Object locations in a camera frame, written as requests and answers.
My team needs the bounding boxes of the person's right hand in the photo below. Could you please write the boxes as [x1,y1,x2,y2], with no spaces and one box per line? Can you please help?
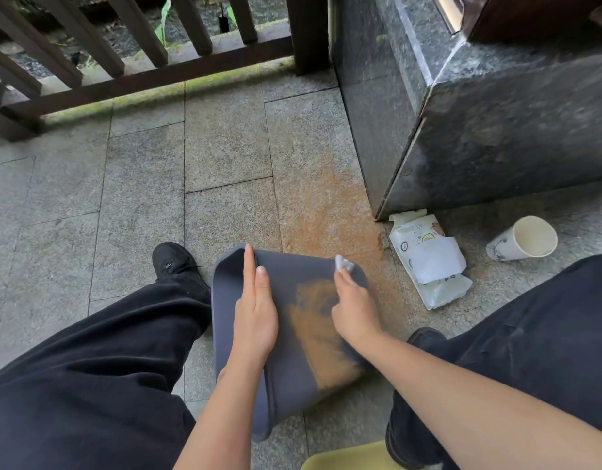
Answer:
[332,266,385,360]

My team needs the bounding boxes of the person's left hand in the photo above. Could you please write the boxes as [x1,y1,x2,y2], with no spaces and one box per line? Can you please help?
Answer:
[232,243,280,373]

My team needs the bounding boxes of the dark blue plastic bin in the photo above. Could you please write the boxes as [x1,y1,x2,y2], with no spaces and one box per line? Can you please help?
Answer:
[211,243,373,444]

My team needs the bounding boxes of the white wet wipes packet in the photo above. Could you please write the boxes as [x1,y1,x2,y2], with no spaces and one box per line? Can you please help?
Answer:
[388,208,474,311]

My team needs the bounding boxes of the person's left forearm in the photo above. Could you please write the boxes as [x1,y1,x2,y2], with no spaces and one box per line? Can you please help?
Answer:
[173,354,270,470]

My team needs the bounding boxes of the person's right forearm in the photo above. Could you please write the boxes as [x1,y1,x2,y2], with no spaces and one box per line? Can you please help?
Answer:
[359,332,602,470]

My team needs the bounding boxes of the person's black right shoe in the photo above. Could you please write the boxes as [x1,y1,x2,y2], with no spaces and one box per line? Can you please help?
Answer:
[407,327,448,351]

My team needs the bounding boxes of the person's black shoe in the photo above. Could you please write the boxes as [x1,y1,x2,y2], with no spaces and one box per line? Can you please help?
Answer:
[151,242,211,302]
[407,327,448,351]

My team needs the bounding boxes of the person's black left shoe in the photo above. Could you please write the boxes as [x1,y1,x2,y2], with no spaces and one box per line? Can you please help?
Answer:
[151,242,211,302]

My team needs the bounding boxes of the person's black trousers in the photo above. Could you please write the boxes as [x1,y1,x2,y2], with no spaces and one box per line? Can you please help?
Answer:
[0,251,602,470]

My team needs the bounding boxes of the yellow stool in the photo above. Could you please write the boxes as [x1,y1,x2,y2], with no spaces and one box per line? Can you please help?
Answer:
[300,440,399,470]

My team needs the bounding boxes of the white paper cup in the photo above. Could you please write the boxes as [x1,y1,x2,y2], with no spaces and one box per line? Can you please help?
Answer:
[486,215,559,262]

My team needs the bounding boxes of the grey granite plinth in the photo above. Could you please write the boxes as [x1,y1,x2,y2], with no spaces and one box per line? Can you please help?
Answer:
[328,0,602,222]

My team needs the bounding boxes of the dark wooden railing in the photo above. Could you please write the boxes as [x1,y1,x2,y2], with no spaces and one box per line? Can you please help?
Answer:
[0,0,331,142]

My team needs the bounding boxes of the green plants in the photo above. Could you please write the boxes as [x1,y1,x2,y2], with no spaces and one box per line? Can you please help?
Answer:
[153,0,172,47]

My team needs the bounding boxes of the brass trim strip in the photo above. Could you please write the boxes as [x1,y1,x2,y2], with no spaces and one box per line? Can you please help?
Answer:
[433,0,466,34]

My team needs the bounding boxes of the brown wooden pillar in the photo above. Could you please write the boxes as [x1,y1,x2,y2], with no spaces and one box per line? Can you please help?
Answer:
[433,0,602,44]

